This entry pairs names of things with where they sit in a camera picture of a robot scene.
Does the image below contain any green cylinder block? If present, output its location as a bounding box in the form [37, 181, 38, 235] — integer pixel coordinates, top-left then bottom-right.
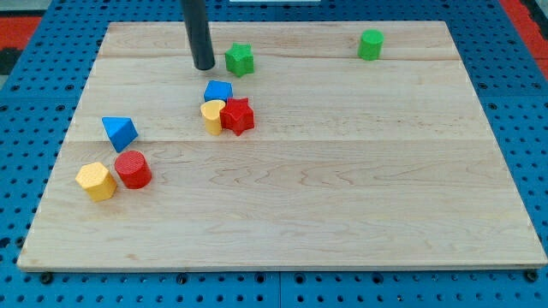
[357, 29, 384, 61]

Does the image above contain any yellow heart block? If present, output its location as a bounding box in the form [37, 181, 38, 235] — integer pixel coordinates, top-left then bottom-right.
[200, 99, 226, 135]

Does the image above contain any yellow hexagon block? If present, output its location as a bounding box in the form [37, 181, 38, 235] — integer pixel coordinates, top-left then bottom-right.
[75, 162, 117, 202]

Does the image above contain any green star block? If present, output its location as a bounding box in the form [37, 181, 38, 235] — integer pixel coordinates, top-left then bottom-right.
[225, 42, 254, 77]

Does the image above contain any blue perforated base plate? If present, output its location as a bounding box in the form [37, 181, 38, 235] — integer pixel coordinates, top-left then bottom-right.
[1, 0, 547, 307]

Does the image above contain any blue triangle block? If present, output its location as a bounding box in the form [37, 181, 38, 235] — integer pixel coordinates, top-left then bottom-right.
[102, 116, 139, 153]

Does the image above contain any blue cube block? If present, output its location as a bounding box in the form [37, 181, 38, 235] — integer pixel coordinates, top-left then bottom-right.
[204, 80, 233, 102]

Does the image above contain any red star block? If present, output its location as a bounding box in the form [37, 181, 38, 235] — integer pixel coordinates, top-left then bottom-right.
[220, 98, 255, 136]

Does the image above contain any wooden board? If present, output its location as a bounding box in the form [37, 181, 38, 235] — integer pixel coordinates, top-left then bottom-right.
[17, 21, 547, 273]

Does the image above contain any red cylinder block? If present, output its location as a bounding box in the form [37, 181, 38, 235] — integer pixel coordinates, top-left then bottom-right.
[115, 151, 152, 189]

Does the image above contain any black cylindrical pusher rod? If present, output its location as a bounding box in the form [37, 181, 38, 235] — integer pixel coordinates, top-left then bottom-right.
[181, 0, 215, 71]

